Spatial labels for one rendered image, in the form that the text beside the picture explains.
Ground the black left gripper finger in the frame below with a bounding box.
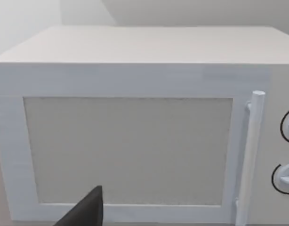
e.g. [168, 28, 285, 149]
[53, 185, 104, 226]

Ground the pale microwave door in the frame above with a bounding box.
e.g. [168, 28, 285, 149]
[0, 62, 270, 226]

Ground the pale microwave oven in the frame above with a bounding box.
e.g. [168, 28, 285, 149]
[0, 25, 289, 226]

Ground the pale microwave door handle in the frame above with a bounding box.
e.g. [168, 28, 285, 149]
[234, 90, 266, 226]

